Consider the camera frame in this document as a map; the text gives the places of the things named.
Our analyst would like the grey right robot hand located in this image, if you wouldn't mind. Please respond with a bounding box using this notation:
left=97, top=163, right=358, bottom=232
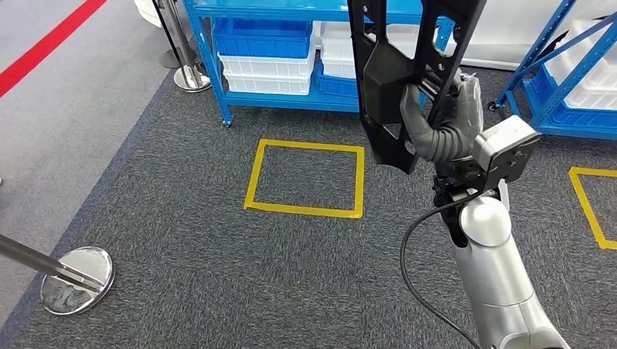
left=399, top=71, right=485, bottom=161

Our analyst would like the black plastic plate frame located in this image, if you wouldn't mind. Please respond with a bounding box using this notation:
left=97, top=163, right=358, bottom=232
left=346, top=0, right=487, bottom=175

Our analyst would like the blue metal shelf rack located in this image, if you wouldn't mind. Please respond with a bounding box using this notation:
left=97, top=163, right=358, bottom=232
left=182, top=0, right=456, bottom=129
left=487, top=0, right=617, bottom=142

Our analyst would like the blue plastic bin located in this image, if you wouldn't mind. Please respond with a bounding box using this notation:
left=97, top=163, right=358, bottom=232
left=212, top=18, right=314, bottom=60
left=315, top=60, right=360, bottom=99

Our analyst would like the yellow floor tape square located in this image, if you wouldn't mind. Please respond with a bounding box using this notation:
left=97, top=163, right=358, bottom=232
left=243, top=138, right=366, bottom=220

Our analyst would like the red barrier belt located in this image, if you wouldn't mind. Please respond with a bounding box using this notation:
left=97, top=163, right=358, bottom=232
left=0, top=0, right=108, bottom=99

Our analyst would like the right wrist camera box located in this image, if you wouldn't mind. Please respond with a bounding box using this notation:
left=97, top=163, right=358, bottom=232
left=472, top=115, right=542, bottom=193

